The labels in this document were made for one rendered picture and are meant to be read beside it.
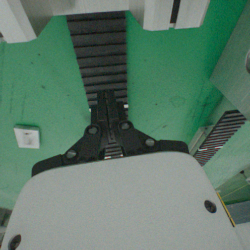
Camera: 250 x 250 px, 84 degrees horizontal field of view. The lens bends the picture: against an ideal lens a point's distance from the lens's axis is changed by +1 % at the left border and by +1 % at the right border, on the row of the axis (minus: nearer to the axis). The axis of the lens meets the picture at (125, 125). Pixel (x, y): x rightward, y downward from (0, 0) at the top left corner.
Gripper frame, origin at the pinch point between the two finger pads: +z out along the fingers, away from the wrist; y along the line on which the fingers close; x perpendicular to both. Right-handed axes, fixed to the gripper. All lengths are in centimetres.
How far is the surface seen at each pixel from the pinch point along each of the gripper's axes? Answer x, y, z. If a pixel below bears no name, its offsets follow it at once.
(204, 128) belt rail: -13.2, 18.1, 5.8
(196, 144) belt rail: -17.3, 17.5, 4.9
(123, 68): 1.6, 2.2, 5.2
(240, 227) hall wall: -1050, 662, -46
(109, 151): -11.7, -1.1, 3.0
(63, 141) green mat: -11.3, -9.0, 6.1
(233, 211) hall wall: -1048, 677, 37
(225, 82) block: -0.5, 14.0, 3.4
